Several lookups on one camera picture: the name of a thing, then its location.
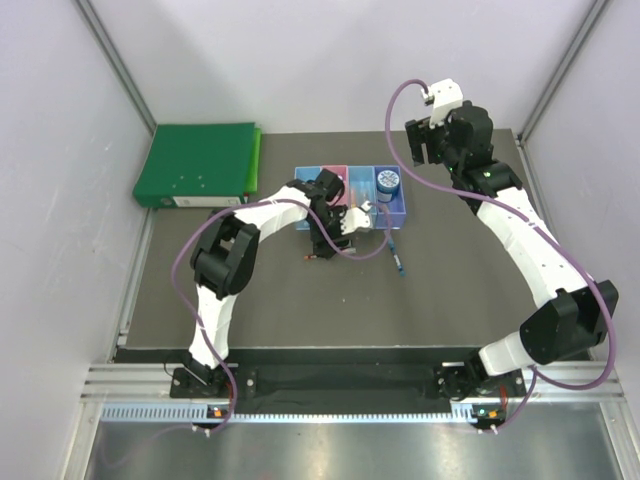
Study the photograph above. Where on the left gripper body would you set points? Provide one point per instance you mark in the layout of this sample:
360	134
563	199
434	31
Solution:
330	220

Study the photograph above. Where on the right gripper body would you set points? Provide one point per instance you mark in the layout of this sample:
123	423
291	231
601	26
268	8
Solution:
435	139

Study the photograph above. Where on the blue capped glue stick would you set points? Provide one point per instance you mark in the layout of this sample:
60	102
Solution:
364	188

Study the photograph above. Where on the light blue end bin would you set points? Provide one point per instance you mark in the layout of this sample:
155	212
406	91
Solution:
306	173

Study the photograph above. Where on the blue round tape dispenser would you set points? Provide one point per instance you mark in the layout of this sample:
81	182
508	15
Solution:
387	185

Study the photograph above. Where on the purple plastic bin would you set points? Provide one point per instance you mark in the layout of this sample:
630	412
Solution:
397	209

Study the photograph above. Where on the light green plastic folder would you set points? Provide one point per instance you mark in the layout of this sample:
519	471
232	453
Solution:
255	153

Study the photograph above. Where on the blue pen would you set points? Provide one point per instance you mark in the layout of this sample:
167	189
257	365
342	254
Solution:
396	257

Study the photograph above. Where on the dark green ring binder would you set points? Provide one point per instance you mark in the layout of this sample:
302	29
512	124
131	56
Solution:
197	165

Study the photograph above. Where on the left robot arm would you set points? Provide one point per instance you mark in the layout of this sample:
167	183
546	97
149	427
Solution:
224	256

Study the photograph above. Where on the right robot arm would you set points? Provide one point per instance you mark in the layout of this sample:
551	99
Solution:
568	320

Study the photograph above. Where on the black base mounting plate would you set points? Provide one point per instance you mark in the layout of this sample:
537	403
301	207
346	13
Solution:
332	404

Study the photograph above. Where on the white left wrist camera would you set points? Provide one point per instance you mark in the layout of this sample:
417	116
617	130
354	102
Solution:
357	218

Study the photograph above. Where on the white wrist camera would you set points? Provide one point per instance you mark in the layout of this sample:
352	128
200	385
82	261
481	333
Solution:
442	96
357	218

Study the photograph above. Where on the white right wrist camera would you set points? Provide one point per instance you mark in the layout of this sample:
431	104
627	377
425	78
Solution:
442	96

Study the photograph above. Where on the aluminium rail frame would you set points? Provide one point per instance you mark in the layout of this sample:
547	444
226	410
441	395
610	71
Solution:
153	383

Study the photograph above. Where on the slotted cable duct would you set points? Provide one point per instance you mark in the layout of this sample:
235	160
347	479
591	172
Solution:
205	414

